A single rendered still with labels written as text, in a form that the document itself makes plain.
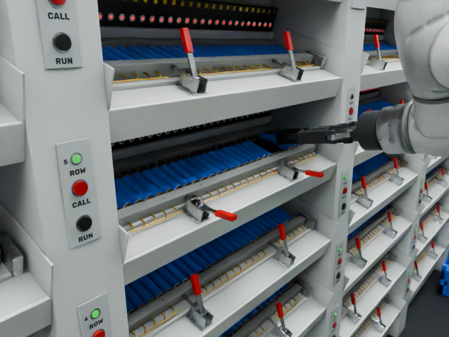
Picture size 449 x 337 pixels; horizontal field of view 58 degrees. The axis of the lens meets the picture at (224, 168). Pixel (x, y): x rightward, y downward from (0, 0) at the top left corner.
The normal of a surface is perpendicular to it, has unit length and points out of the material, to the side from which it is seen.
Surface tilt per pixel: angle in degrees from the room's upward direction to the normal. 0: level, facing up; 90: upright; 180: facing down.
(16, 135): 109
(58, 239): 90
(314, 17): 90
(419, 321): 0
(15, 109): 90
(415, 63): 115
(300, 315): 19
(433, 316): 0
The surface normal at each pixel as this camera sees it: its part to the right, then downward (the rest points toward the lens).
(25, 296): 0.23, -0.85
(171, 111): 0.72, 0.48
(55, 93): 0.75, 0.18
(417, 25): -0.69, 0.51
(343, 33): -0.66, 0.22
